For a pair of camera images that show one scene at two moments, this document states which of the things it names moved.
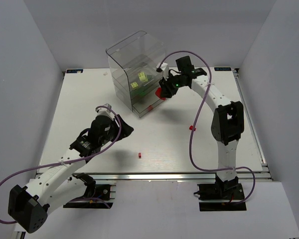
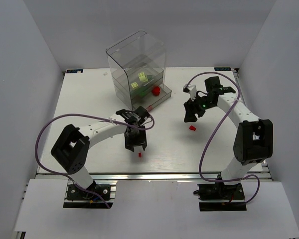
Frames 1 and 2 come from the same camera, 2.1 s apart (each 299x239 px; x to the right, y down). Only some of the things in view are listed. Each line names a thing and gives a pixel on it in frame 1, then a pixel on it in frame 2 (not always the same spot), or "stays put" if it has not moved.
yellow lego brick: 134,85 stays put
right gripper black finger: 168,88 -> 191,109
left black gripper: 120,127 -> 135,139
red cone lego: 191,128 stays put
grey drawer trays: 137,86 stays put
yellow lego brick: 142,77 stays put
